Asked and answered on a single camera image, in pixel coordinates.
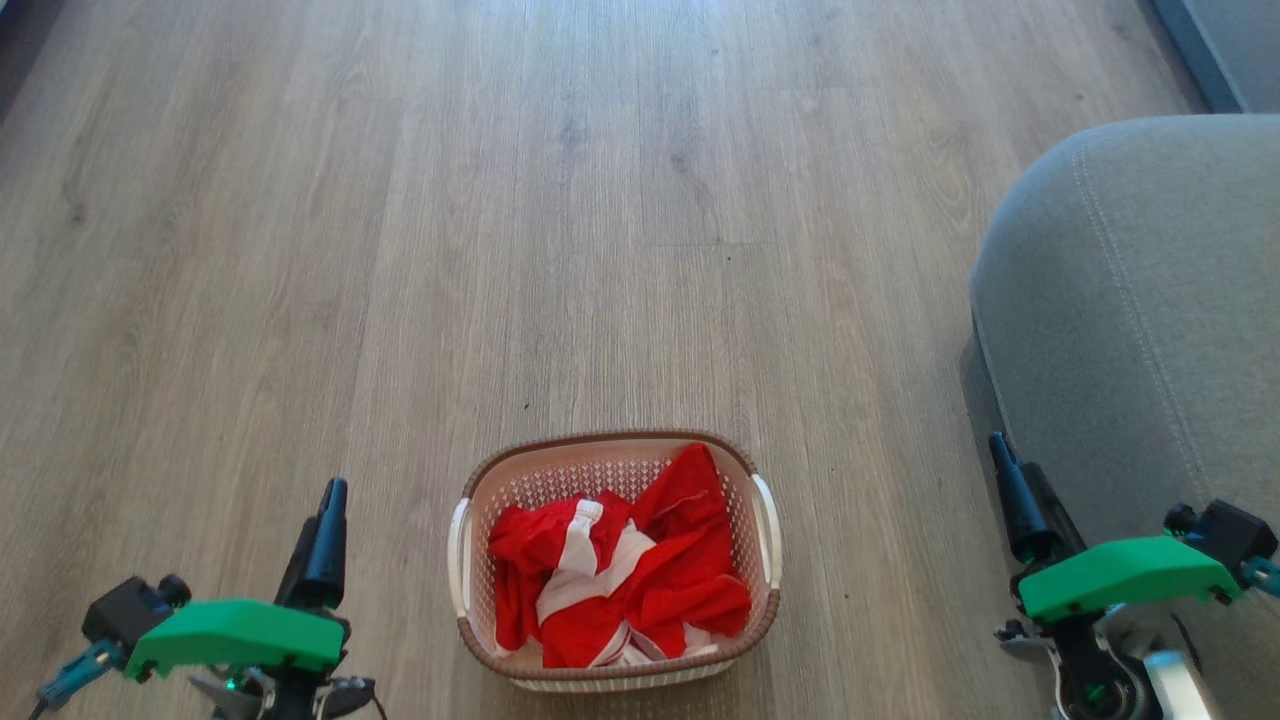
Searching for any dark blue-grey skirting board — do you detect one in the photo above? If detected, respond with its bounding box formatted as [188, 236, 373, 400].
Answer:
[1148, 0, 1280, 114]

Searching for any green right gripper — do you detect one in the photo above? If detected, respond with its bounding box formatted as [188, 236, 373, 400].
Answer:
[989, 431, 1244, 669]

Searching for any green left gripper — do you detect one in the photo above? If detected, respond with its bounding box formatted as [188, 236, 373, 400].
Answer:
[123, 478, 377, 720]

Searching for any beige plastic laundry basket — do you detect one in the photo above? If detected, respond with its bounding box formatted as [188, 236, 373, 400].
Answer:
[447, 430, 783, 694]

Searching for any grey fabric sofa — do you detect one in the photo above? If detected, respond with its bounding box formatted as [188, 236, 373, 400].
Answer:
[968, 114, 1280, 720]

